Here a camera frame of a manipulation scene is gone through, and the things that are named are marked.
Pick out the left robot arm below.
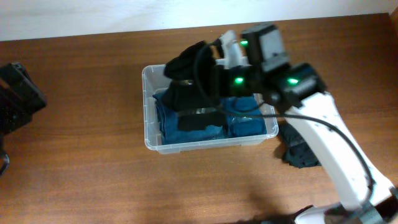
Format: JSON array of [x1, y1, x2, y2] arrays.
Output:
[[1, 62, 47, 174]]

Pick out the clear plastic storage container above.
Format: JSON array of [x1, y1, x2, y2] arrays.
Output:
[[142, 64, 279, 154]]

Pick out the dark blue jeans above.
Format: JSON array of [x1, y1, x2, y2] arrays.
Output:
[[152, 92, 226, 145]]

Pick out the blue taped garment bundle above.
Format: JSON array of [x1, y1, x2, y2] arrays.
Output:
[[223, 95, 267, 138]]

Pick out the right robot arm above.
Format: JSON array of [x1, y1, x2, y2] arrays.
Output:
[[213, 22, 397, 224]]

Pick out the black taped garment bundle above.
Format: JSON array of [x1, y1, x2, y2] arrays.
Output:
[[279, 123, 321, 169], [161, 41, 218, 116]]

